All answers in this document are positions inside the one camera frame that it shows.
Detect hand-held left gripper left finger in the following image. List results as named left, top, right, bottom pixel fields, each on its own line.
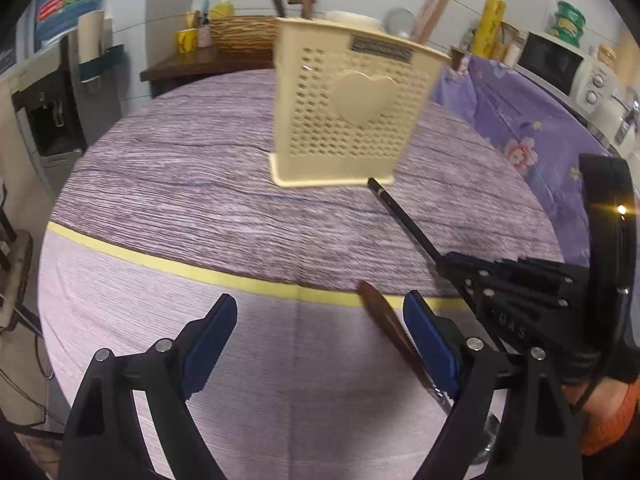
left=59, top=292, right=238, bottom=480

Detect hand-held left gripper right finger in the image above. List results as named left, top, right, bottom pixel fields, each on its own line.
left=402, top=290, right=586, bottom=480

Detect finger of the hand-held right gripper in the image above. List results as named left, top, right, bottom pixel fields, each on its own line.
left=436, top=251, right=571, bottom=311
left=500, top=257, right=591, bottom=291

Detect wooden handle spoon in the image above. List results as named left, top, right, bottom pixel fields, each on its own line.
left=356, top=281, right=501, bottom=465

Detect plain black chopstick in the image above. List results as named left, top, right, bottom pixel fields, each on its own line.
left=367, top=177, right=443, bottom=263

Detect cream perforated utensil holder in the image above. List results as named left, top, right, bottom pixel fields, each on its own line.
left=270, top=16, right=451, bottom=188

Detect silver metal spoon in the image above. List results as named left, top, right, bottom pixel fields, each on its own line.
left=382, top=7, right=416, bottom=38

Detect person's right forearm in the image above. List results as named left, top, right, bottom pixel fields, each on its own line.
left=580, top=375, right=640, bottom=457

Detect white electric appliance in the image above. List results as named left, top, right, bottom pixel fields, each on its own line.
left=600, top=87, right=640, bottom=146

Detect purple striped tablecloth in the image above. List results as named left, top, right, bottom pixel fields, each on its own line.
left=37, top=67, right=566, bottom=480

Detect purple floral cloth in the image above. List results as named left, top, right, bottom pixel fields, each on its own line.
left=430, top=55, right=640, bottom=271

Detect white microwave oven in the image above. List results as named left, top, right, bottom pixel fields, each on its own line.
left=515, top=31, right=618, bottom=106

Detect green stacked containers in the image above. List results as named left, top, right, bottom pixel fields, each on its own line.
left=550, top=0, right=587, bottom=38

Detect yellow roll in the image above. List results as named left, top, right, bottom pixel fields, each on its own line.
left=471, top=0, right=507, bottom=58

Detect white bowl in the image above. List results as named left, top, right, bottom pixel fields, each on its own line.
left=327, top=10, right=383, bottom=31

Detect dark wooden side table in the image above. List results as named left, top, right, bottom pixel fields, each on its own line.
left=140, top=45, right=277, bottom=98

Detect grey water dispenser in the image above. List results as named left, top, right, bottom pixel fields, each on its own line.
left=12, top=35, right=88, bottom=168

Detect bamboo style faucet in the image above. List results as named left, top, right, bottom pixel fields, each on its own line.
left=287, top=0, right=321, bottom=20

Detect wicker basket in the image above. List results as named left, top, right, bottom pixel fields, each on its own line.
left=210, top=15, right=281, bottom=53

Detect black floor cable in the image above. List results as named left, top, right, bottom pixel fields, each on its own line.
left=0, top=310, right=66, bottom=436

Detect dark teal wall holder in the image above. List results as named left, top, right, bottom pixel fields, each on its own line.
left=80, top=44, right=125, bottom=83

